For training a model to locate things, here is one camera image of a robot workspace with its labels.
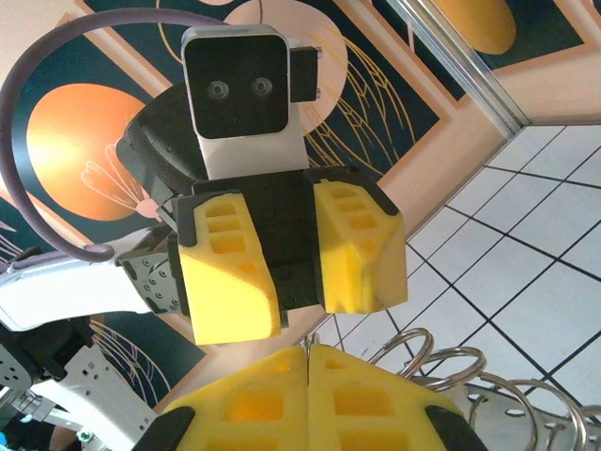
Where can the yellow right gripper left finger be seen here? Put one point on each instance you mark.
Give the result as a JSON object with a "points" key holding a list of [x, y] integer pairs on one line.
{"points": [[244, 413]]}

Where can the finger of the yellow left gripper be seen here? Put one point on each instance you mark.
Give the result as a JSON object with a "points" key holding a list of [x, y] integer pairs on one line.
{"points": [[225, 300], [357, 263]]}

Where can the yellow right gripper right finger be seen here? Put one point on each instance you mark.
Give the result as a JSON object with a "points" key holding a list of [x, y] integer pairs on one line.
{"points": [[375, 418]]}

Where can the clear plastic bag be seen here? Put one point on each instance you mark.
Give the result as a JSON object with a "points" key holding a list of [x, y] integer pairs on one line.
{"points": [[488, 423]]}

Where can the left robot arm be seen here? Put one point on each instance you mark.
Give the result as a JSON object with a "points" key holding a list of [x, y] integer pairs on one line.
{"points": [[56, 291]]}

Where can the yellow oval feather art panel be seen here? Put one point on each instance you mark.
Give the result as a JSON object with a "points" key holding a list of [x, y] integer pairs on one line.
{"points": [[483, 23]]}

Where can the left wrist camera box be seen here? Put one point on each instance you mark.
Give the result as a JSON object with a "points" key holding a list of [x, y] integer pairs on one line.
{"points": [[235, 80]]}

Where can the aluminium corner post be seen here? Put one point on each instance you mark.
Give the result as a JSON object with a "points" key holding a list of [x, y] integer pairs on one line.
{"points": [[469, 66]]}

